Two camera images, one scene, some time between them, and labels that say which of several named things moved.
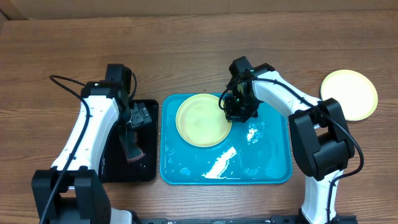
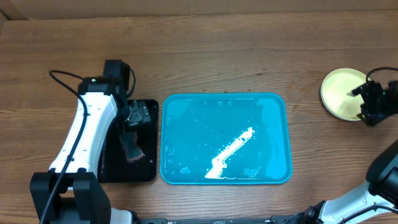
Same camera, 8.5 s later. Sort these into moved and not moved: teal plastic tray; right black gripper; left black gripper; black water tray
Moved: right black gripper
Not moved: left black gripper; teal plastic tray; black water tray
